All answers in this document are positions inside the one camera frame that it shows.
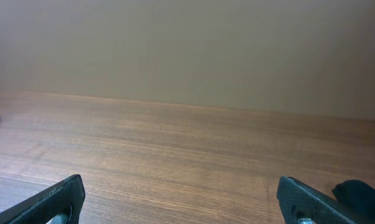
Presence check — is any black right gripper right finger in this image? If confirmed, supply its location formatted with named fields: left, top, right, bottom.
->
left=277, top=176, right=366, bottom=224

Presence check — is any black t-shirt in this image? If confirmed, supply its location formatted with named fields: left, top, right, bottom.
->
left=332, top=180, right=375, bottom=221

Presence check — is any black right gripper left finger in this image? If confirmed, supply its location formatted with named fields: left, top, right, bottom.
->
left=0, top=174, right=85, bottom=224

